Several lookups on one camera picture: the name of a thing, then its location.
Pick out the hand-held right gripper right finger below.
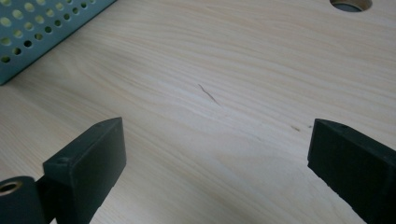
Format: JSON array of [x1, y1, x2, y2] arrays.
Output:
[[306, 118, 396, 224]]

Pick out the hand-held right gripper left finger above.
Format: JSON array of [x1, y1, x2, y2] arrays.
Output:
[[42, 117, 127, 224]]

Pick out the blue perforated basket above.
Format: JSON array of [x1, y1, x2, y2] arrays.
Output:
[[0, 0, 118, 86]]

